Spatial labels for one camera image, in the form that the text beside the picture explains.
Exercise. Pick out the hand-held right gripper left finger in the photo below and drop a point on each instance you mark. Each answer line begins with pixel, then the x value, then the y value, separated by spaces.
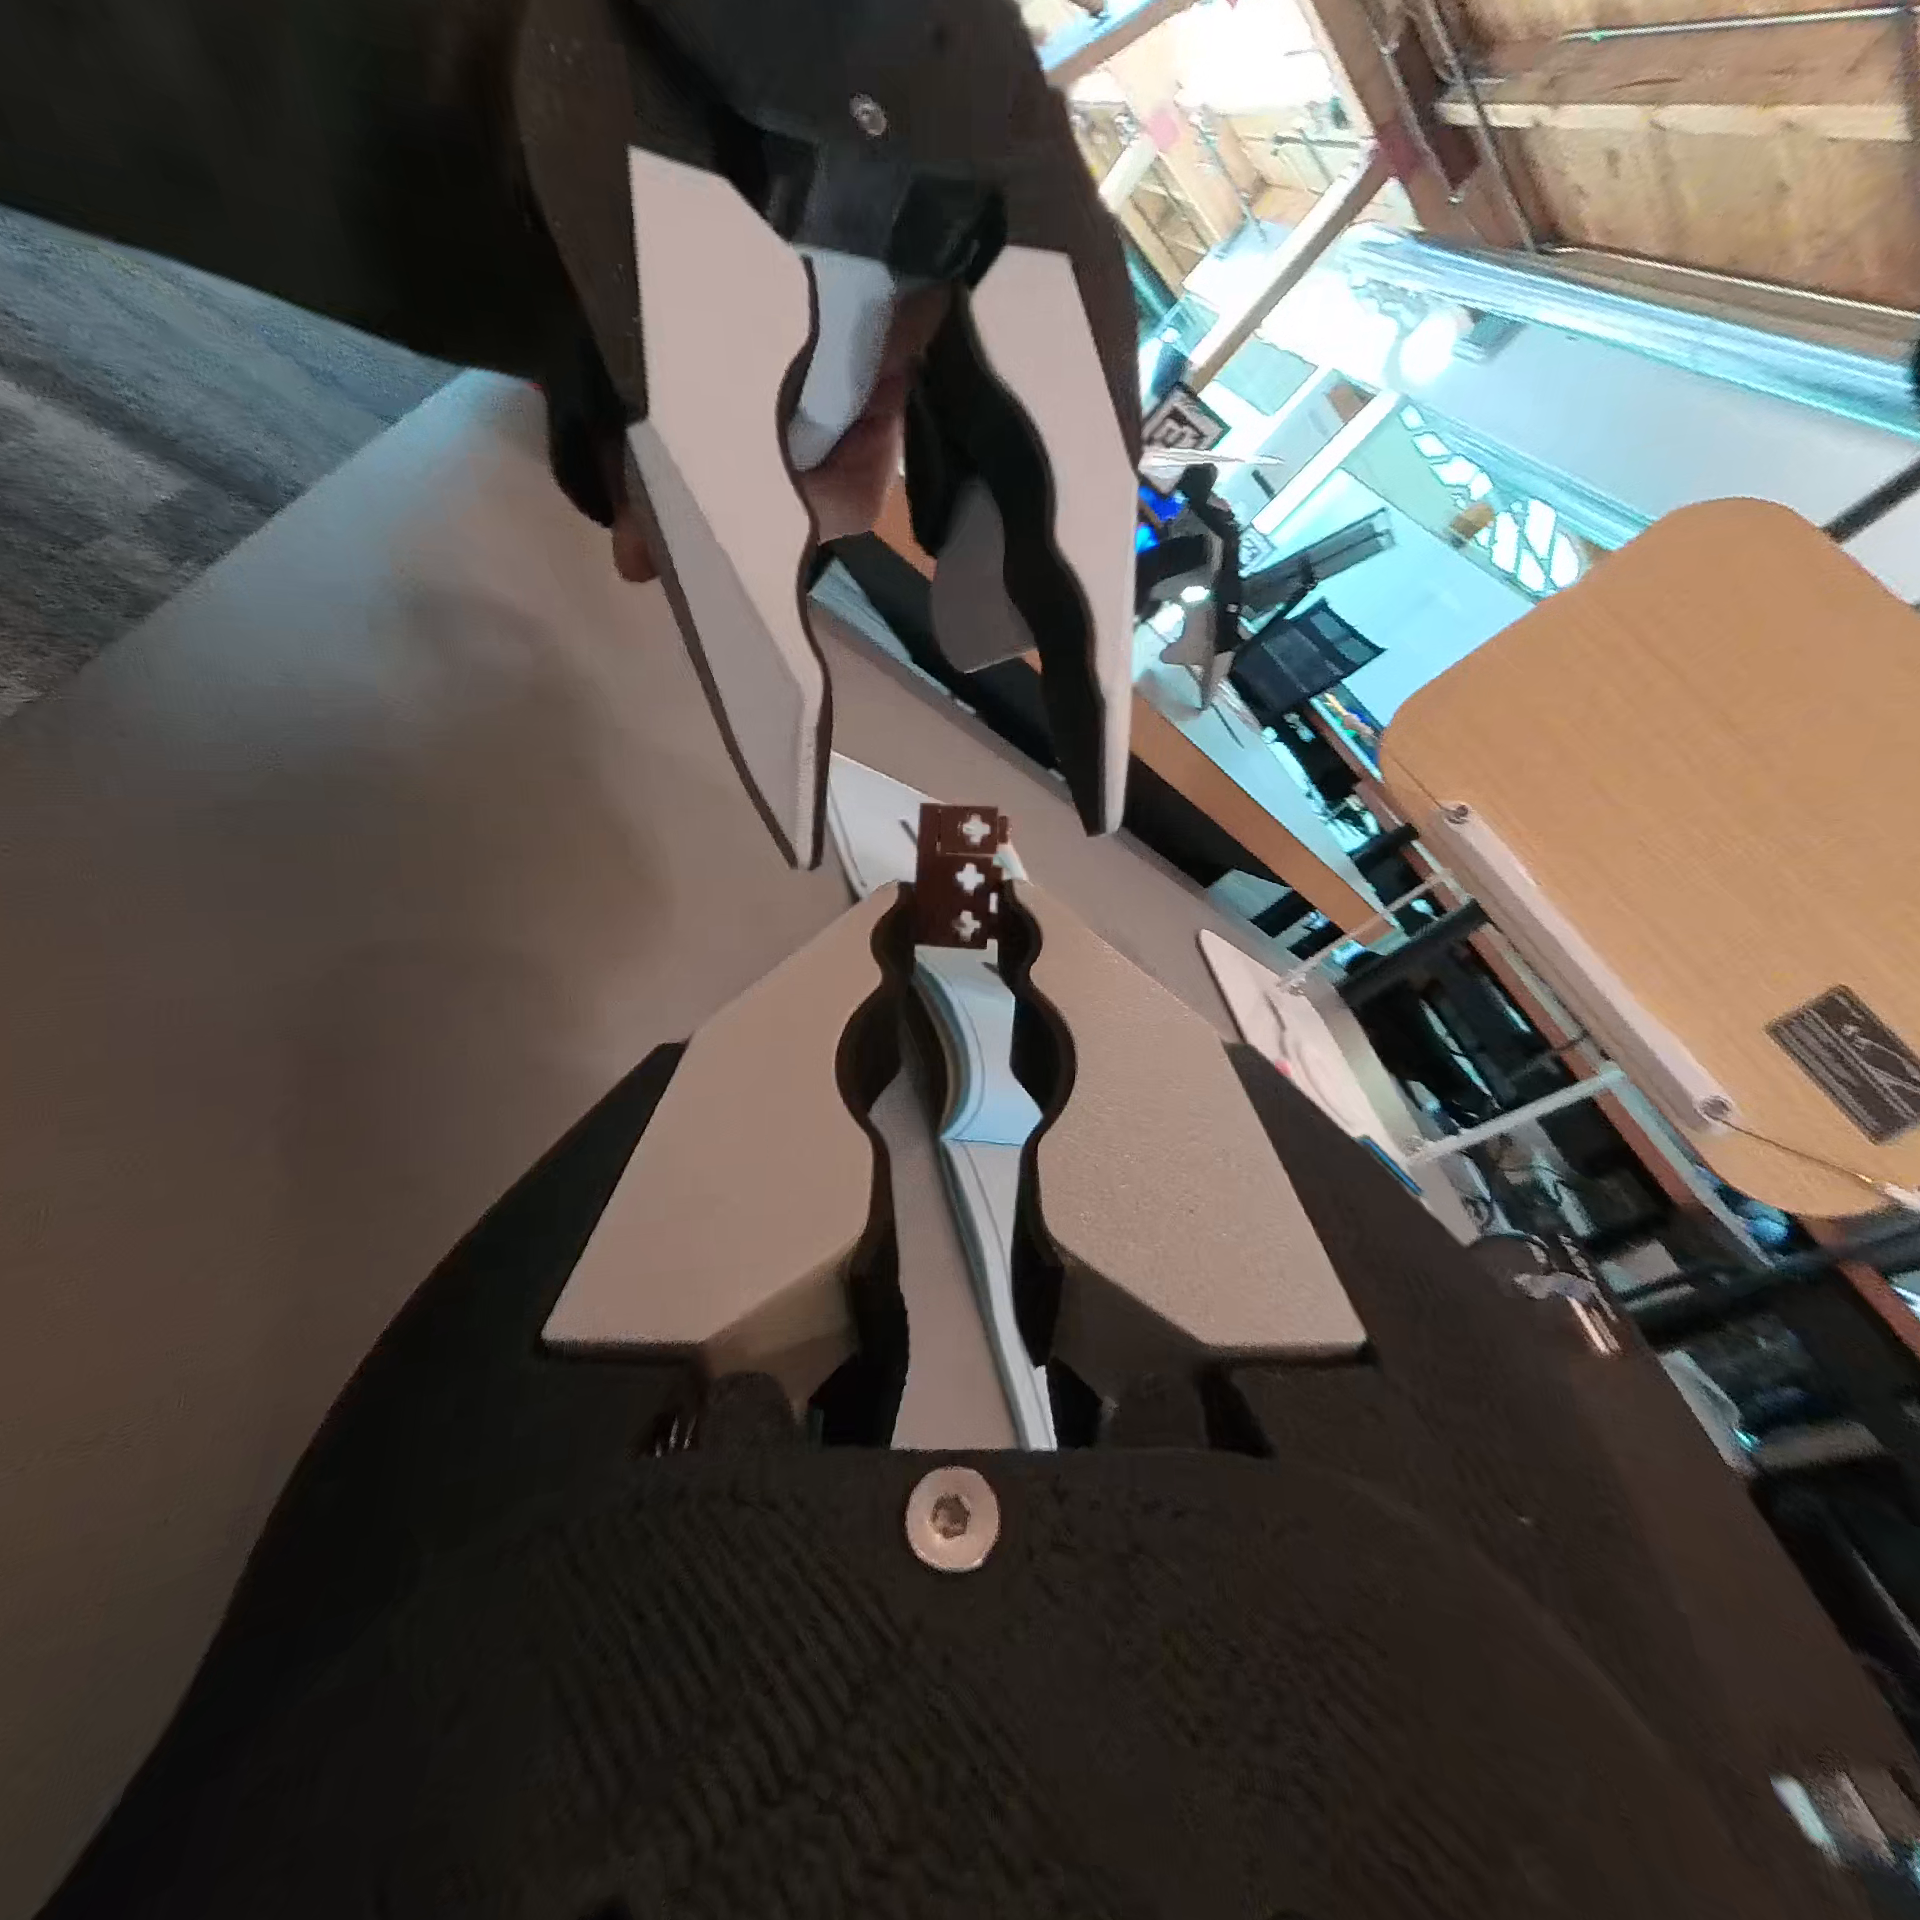
pixel 704 1201

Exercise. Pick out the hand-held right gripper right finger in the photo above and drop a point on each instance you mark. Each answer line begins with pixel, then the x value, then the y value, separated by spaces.
pixel 1200 1201

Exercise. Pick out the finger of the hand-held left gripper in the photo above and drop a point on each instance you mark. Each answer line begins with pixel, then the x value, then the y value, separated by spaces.
pixel 1080 451
pixel 721 451

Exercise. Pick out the brown brick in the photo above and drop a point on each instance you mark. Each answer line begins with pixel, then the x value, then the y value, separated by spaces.
pixel 960 878

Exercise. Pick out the grey desk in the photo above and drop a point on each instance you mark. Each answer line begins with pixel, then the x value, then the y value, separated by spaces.
pixel 300 974

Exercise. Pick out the person's left hand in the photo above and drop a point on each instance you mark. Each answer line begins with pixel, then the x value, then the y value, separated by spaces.
pixel 867 474

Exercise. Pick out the brick instruction booklet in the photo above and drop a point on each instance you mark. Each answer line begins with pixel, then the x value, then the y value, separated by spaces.
pixel 983 1184

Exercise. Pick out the person's dark clothing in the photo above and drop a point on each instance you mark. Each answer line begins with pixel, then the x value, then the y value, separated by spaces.
pixel 225 120

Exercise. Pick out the light wooden folding table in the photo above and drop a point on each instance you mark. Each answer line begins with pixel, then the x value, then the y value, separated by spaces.
pixel 1680 750

